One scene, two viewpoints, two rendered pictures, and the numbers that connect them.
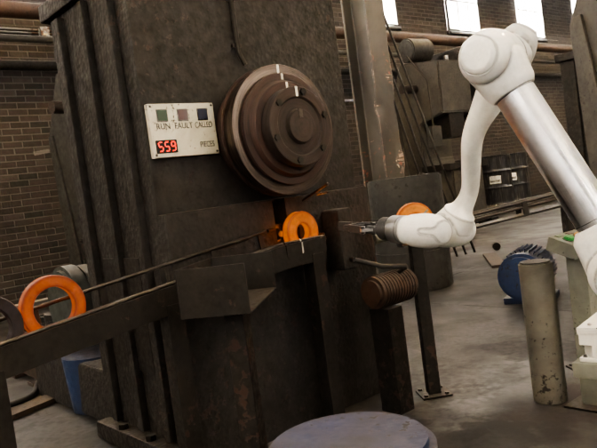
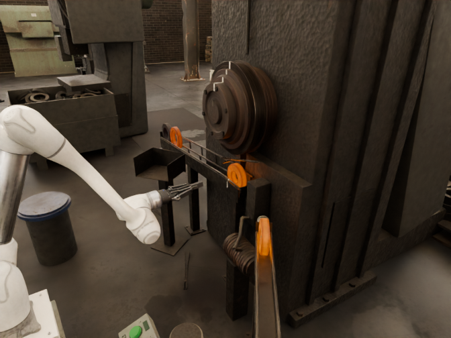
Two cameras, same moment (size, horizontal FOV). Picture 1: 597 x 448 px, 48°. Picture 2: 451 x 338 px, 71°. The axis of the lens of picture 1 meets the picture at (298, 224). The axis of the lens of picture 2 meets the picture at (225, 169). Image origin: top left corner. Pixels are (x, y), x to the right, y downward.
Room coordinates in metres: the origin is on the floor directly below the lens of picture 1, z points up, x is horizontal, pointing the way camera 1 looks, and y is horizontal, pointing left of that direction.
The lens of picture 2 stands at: (2.69, -1.54, 1.55)
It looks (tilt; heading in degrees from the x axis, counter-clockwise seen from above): 26 degrees down; 100
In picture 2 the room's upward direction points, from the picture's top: 1 degrees clockwise
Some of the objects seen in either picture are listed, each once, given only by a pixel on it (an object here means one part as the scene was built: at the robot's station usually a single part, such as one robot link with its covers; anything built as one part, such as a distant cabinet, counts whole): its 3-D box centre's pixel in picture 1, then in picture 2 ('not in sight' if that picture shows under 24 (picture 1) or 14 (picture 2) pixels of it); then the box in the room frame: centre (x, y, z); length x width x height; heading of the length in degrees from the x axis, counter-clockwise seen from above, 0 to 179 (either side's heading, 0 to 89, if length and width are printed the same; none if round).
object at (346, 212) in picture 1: (338, 239); (258, 201); (2.61, -0.15, 0.68); 0.11 x 0.08 x 0.24; 40
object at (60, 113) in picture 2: not in sight; (65, 121); (0.14, 1.67, 0.39); 1.03 x 0.83 x 0.79; 44
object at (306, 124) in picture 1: (297, 126); (217, 111); (2.37, -0.04, 1.11); 0.28 x 0.06 x 0.28; 130
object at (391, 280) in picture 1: (396, 339); (241, 283); (2.56, -0.32, 0.27); 0.22 x 0.13 x 0.53; 130
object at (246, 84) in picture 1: (280, 131); (234, 108); (2.44, 0.02, 1.11); 0.47 x 0.06 x 0.47; 130
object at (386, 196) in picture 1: (409, 231); not in sight; (5.26, -0.87, 0.45); 0.59 x 0.59 x 0.89
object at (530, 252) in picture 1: (529, 272); not in sight; (4.22, -1.42, 0.17); 0.57 x 0.31 x 0.34; 150
